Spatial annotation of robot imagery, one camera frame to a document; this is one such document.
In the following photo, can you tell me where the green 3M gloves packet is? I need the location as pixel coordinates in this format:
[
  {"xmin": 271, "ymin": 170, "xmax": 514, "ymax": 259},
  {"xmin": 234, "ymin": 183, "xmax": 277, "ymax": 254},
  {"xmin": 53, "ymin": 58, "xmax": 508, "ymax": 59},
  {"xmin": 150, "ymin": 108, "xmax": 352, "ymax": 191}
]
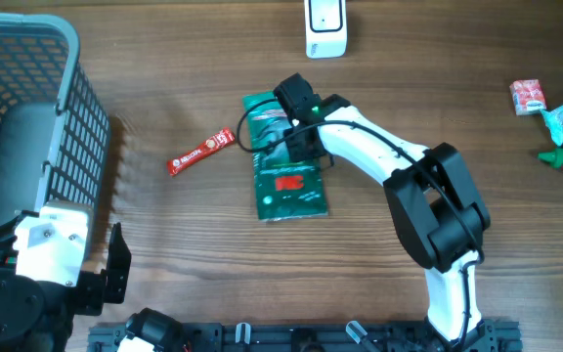
[{"xmin": 241, "ymin": 92, "xmax": 328, "ymax": 222}]

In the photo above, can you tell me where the red stick sachet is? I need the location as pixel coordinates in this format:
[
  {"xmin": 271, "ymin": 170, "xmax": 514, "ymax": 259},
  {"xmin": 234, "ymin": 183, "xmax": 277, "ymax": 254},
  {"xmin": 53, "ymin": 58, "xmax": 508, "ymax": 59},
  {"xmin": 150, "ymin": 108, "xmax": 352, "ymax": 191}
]
[{"xmin": 166, "ymin": 128, "xmax": 236, "ymax": 176}]

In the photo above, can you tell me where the red packet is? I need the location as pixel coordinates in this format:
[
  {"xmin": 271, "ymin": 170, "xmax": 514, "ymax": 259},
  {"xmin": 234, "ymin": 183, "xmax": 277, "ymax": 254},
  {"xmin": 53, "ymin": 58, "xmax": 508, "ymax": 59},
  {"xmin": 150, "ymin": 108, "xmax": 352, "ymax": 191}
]
[{"xmin": 509, "ymin": 79, "xmax": 546, "ymax": 115}]

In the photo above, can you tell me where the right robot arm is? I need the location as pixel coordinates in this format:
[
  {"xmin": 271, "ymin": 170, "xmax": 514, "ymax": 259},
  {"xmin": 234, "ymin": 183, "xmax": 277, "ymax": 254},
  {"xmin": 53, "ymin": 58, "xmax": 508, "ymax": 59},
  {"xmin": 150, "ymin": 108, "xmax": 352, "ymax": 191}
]
[{"xmin": 273, "ymin": 73, "xmax": 491, "ymax": 351}]

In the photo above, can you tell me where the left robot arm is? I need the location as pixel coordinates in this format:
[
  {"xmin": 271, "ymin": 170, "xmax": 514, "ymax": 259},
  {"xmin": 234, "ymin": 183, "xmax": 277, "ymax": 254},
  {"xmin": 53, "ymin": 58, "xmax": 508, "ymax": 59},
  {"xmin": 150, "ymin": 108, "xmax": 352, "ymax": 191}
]
[{"xmin": 0, "ymin": 209, "xmax": 132, "ymax": 351}]

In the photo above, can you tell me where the white barcode scanner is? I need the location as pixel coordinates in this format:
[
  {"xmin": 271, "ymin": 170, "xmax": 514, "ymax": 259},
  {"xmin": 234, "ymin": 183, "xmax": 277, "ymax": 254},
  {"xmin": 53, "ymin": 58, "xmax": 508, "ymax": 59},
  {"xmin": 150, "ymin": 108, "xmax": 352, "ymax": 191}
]
[{"xmin": 304, "ymin": 0, "xmax": 348, "ymax": 60}]

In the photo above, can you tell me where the grey plastic mesh basket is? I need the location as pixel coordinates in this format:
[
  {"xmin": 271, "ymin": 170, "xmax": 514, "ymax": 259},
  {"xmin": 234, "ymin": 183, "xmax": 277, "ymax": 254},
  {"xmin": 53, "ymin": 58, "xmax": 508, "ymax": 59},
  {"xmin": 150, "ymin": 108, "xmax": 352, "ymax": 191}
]
[{"xmin": 0, "ymin": 13, "xmax": 110, "ymax": 226}]

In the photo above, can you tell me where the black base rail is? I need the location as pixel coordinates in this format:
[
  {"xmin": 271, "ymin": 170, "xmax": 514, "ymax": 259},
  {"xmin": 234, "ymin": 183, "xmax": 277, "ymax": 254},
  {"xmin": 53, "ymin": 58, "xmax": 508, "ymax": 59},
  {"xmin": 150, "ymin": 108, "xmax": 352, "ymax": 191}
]
[{"xmin": 87, "ymin": 320, "xmax": 523, "ymax": 352}]

